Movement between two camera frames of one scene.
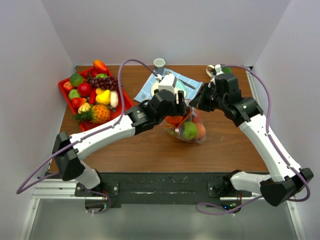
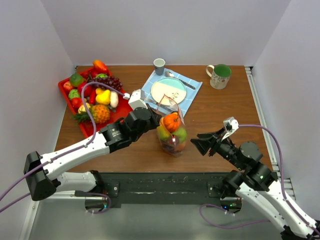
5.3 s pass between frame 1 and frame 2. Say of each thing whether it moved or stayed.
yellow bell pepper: stayed
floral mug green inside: stayed
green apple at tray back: stayed
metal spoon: stayed
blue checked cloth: stayed
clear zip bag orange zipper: moved
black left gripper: moved
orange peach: moved
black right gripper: moved
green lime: stayed
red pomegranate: stayed
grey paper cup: stayed
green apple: moved
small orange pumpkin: stayed
